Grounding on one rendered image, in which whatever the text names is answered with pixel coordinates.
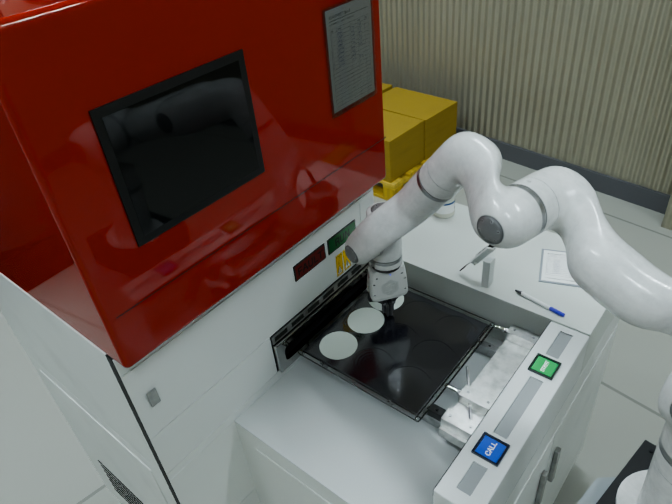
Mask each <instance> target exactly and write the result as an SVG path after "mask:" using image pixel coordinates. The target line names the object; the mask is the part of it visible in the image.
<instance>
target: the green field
mask: <svg viewBox="0 0 672 504"><path fill-rule="evenodd" d="M354 230H355V222H353V223H351V224H350V225H349V226H348V227H346V228H345V229H344V230H343V231H341V232H340V233H339V234H337V235H336V236H335V237H334V238H332V239H331V240H330V241H329V249H330V253H331V252H333V251H334V250H335V249H336V248H338V247H339V246H340V245H341V244H343V243H344V242H345V241H346V240H347V239H348V237H349V236H350V234H351V233H352V232H353V231H354Z"/></svg>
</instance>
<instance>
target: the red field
mask: <svg viewBox="0 0 672 504"><path fill-rule="evenodd" d="M324 258H325V252H324V245H323V246H322V247H321V248H319V249H318V250H317V251H316V252H314V253H313V254H312V255H310V256H309V257H308V258H307V259H305V260H304V261H303V262H302V263H300V264H299V265H298V266H296V267H295V271H296V277H297V280H298V279H299V278H300V277H302V276H303V275H304V274H305V273H307V272H308V271H309V270H310V269H312V268H313V267H314V266H315V265H317V264H318V263H319V262H320V261H322V260H323V259H324Z"/></svg>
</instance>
